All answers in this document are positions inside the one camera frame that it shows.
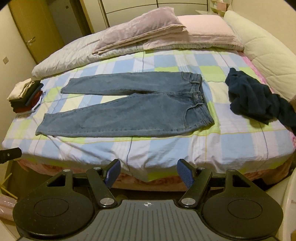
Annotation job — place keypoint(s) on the dark navy garment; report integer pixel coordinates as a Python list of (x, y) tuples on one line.
[(252, 97)]

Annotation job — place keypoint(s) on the grey folded duvet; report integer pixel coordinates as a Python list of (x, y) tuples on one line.
[(69, 55)]

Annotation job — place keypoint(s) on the red folded garment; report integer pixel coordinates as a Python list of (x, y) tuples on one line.
[(27, 105)]

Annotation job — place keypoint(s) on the cream wardrobe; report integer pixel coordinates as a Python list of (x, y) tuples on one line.
[(138, 5)]

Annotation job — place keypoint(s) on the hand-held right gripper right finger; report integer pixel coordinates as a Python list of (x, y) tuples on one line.
[(185, 172)]

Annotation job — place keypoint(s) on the checked pastel bedsheet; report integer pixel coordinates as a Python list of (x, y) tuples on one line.
[(161, 150)]

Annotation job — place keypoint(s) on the cream padded headboard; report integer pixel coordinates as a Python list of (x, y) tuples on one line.
[(266, 46)]

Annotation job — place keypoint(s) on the white dressing table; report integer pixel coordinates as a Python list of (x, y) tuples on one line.
[(202, 11)]

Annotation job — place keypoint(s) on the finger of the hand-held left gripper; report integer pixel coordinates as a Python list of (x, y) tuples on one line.
[(9, 155)]

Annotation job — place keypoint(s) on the white folded garment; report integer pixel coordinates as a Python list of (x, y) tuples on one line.
[(37, 107)]

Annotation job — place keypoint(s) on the blue denim jeans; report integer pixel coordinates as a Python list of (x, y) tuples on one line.
[(138, 109)]

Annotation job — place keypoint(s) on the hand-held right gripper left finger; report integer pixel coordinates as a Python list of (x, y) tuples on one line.
[(113, 172)]

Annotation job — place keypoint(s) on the cream folded garment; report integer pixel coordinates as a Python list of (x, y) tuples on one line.
[(19, 89)]

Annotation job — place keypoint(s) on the pink patterned bed skirt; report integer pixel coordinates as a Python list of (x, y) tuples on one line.
[(150, 180)]

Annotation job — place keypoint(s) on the yellow wooden door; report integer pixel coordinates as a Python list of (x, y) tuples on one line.
[(34, 27)]

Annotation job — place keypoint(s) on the mauve pillow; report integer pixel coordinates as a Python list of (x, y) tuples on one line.
[(143, 27)]

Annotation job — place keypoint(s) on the pale pink pillow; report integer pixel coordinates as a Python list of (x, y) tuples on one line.
[(208, 30)]

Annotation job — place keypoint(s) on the black folded garment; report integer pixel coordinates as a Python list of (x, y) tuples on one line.
[(32, 91)]

